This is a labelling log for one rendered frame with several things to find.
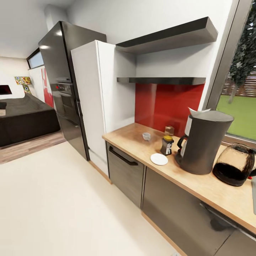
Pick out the coffee cup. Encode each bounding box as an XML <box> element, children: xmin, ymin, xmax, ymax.
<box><xmin>143</xmin><ymin>133</ymin><xmax>151</xmax><ymax>140</ymax></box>

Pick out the bottle of coffee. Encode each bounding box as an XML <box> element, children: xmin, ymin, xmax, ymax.
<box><xmin>160</xmin><ymin>136</ymin><xmax>174</xmax><ymax>156</ymax></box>

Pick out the saucer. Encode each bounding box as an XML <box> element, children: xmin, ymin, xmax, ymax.
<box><xmin>150</xmin><ymin>154</ymin><xmax>168</xmax><ymax>165</ymax></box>

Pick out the paper coffee filter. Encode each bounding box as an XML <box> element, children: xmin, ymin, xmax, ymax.
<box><xmin>189</xmin><ymin>108</ymin><xmax>210</xmax><ymax>117</ymax></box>

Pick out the electric kettle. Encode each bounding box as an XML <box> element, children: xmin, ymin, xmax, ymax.
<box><xmin>213</xmin><ymin>143</ymin><xmax>256</xmax><ymax>187</ymax></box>

